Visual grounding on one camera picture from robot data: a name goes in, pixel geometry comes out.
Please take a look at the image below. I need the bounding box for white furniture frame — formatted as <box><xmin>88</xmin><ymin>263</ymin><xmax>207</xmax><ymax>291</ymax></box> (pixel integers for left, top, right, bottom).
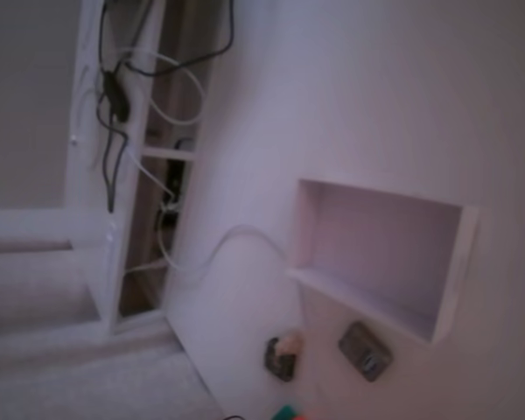
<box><xmin>0</xmin><ymin>0</ymin><xmax>222</xmax><ymax>338</ymax></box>

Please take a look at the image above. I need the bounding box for looped white cable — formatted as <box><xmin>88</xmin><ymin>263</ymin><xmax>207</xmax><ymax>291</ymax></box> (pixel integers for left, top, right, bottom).
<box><xmin>113</xmin><ymin>47</ymin><xmax>206</xmax><ymax>128</ymax></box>

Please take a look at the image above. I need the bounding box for black inline adapter block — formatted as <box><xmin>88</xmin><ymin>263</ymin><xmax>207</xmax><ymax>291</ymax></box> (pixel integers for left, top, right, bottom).
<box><xmin>100</xmin><ymin>71</ymin><xmax>131</xmax><ymax>123</ymax></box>

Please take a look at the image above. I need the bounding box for long white cable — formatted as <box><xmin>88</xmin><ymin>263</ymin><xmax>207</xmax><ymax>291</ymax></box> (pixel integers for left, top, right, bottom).
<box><xmin>157</xmin><ymin>205</ymin><xmax>290</xmax><ymax>281</ymax></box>

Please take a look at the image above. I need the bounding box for thick black cable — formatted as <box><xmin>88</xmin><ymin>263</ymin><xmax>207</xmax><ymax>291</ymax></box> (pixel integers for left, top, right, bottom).
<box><xmin>122</xmin><ymin>0</ymin><xmax>236</xmax><ymax>78</ymax></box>

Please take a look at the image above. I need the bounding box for black plug block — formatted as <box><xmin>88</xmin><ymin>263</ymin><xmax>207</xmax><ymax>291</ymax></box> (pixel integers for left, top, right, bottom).
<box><xmin>165</xmin><ymin>157</ymin><xmax>187</xmax><ymax>211</ymax></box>

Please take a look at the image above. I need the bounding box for small black box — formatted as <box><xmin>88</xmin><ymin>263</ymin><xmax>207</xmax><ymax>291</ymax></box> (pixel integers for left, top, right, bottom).
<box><xmin>337</xmin><ymin>321</ymin><xmax>394</xmax><ymax>383</ymax></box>
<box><xmin>264</xmin><ymin>335</ymin><xmax>299</xmax><ymax>384</ymax></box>

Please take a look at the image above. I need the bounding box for white cardboard box bin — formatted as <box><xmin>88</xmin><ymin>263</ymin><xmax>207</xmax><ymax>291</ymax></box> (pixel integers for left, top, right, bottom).
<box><xmin>286</xmin><ymin>178</ymin><xmax>480</xmax><ymax>345</ymax></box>

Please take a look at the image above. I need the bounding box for thin black cable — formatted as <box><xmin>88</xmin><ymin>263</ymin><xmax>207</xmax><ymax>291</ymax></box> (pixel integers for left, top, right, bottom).
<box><xmin>95</xmin><ymin>94</ymin><xmax>130</xmax><ymax>214</ymax></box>
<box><xmin>98</xmin><ymin>0</ymin><xmax>123</xmax><ymax>75</ymax></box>

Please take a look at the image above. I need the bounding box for green cube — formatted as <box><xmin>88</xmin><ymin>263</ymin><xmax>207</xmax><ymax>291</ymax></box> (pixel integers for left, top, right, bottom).
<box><xmin>275</xmin><ymin>404</ymin><xmax>305</xmax><ymax>420</ymax></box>

